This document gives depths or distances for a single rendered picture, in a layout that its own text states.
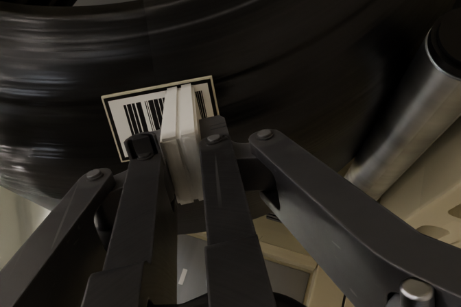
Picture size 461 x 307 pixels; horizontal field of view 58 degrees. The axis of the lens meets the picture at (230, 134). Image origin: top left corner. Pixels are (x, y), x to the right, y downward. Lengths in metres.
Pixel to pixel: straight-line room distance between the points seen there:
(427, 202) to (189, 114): 0.26
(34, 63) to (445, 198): 0.30
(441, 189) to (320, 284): 0.49
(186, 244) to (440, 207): 0.59
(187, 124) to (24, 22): 0.13
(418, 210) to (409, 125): 0.12
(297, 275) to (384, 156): 0.53
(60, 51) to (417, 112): 0.22
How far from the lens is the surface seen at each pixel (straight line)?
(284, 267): 0.86
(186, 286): 0.87
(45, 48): 0.26
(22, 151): 0.27
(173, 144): 0.16
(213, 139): 0.15
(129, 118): 0.23
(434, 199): 0.38
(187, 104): 0.19
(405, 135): 0.32
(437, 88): 0.27
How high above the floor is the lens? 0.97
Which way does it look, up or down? 11 degrees up
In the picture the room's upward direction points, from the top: 75 degrees counter-clockwise
